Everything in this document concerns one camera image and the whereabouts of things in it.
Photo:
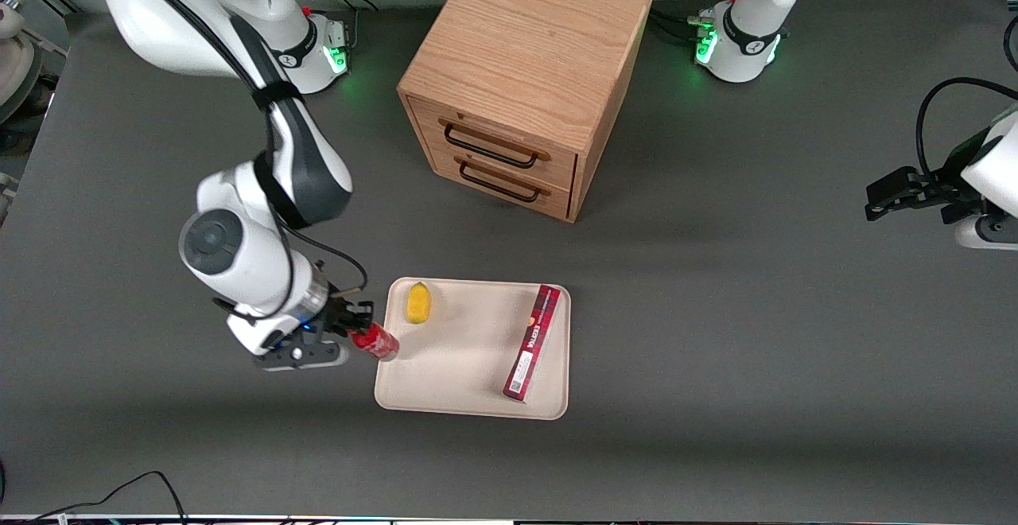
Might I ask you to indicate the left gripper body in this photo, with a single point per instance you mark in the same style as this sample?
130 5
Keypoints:
946 183

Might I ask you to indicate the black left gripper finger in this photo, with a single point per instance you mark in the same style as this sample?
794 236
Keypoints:
897 181
903 205

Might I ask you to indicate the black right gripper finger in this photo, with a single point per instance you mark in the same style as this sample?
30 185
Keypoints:
338 334
354 312

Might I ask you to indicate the red coke bottle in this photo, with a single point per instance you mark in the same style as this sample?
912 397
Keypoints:
380 342

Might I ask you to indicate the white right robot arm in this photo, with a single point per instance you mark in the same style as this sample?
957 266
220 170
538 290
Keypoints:
238 239

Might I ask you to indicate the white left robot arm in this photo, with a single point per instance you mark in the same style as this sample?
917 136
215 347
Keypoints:
751 32

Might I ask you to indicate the beige plastic tray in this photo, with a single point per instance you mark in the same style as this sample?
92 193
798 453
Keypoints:
465 366

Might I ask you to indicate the yellow lemon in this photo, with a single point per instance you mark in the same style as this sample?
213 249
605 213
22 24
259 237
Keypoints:
418 303

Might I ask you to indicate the long red snack box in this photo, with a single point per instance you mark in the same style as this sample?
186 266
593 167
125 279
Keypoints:
533 342

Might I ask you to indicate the wooden drawer front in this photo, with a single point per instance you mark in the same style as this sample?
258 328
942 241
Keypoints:
557 171
557 203

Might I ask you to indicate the wooden drawer cabinet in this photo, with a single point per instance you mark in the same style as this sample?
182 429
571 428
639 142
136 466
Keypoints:
525 40

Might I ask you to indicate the beige round background object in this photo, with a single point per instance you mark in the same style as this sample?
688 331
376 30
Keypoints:
16 64

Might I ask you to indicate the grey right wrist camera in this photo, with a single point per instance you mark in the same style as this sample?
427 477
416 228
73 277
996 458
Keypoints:
306 356

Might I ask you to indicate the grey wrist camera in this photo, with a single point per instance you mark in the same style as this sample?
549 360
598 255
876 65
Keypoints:
306 356
990 232

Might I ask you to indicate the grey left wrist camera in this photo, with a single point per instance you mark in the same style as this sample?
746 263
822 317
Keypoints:
990 232

